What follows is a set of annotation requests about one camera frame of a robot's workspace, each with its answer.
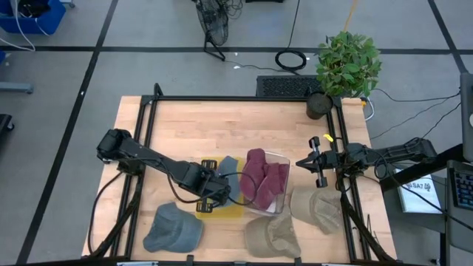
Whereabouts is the blue plastic storage bin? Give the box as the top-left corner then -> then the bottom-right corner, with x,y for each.
0,0 -> 67,35

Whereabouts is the maroon baseball cap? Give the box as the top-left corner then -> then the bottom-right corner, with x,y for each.
253,162 -> 290,211

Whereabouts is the grey monitor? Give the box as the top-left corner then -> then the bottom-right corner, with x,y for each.
459,72 -> 473,163

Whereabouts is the yellow cable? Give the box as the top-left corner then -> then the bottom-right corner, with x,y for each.
342,0 -> 360,33

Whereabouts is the tan baseball cap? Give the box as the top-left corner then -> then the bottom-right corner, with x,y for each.
289,186 -> 344,236
243,212 -> 302,259

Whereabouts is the black aluminium rig frame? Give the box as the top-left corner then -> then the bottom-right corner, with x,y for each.
81,82 -> 398,266

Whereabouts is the black metal beam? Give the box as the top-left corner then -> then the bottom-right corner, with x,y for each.
379,143 -> 466,192

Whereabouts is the green leafy plant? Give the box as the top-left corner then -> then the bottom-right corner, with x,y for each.
315,30 -> 384,99

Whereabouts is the yellow translucent plastic bin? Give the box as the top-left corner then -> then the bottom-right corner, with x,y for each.
194,154 -> 248,221

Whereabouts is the grey metal floor foot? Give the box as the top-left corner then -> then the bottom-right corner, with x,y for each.
0,81 -> 35,95

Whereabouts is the black keyboard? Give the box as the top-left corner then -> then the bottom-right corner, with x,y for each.
256,75 -> 323,98
446,159 -> 473,212

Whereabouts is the white printed booklet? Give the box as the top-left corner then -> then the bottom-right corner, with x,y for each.
397,168 -> 443,214

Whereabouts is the black wire floor fan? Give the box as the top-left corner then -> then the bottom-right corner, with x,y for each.
194,0 -> 231,62

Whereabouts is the dark plant pot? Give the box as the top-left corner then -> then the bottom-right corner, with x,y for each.
305,91 -> 334,121

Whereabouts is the grey-blue baseball cap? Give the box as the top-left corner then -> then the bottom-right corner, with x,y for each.
142,201 -> 205,254
216,154 -> 242,208

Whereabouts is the coiled black cable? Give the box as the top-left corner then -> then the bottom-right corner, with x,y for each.
274,49 -> 308,72

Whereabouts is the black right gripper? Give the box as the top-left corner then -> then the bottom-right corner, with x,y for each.
295,135 -> 350,188

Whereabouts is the clear plastic bin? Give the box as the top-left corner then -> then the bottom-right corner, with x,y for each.
239,149 -> 292,217

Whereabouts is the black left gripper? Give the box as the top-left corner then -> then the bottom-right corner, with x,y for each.
180,159 -> 233,214

